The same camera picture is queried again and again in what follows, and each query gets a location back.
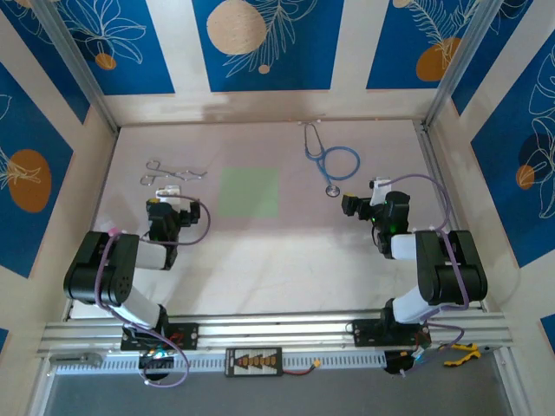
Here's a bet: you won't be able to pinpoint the blue stethoscope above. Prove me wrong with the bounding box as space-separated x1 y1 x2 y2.
297 120 362 198

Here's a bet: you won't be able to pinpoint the metal surgical forceps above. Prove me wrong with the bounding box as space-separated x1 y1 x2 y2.
139 159 209 186

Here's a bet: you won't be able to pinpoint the black circuit board with lights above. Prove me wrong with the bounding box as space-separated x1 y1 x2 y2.
383 349 417 374
138 348 175 370

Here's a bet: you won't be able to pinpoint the silver metal latch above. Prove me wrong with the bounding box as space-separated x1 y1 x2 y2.
48 351 104 367

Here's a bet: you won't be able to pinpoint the yellow and black pliers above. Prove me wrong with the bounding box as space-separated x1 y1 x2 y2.
440 341 483 368

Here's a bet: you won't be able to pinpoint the black power distribution board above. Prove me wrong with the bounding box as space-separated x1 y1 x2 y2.
224 346 284 378

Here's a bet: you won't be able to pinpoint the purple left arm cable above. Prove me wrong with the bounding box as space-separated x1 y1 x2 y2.
94 194 212 388

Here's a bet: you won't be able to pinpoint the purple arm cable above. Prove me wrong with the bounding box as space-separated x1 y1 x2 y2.
388 173 470 378
94 194 212 388

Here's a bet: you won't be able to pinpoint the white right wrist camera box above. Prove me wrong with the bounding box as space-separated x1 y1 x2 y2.
369 176 394 205

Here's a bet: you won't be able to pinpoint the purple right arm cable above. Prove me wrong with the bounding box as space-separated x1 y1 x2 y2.
388 173 470 378

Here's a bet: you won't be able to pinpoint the aluminium table side rail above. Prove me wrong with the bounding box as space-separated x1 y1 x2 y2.
414 120 486 311

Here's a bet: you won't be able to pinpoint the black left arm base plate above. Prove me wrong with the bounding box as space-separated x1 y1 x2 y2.
120 322 200 351

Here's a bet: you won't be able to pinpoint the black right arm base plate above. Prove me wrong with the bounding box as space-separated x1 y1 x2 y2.
351 319 431 348

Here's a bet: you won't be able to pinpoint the white slotted cable duct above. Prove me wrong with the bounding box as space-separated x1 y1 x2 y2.
51 349 387 376

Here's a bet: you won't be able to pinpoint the aluminium frame rail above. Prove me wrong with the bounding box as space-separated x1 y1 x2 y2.
36 312 515 359

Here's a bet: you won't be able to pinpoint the aluminium frame post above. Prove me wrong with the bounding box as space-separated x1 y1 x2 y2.
422 0 506 131
29 0 121 133

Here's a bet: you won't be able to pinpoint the red wire with yellow connector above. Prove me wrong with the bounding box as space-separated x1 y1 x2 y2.
281 361 324 376

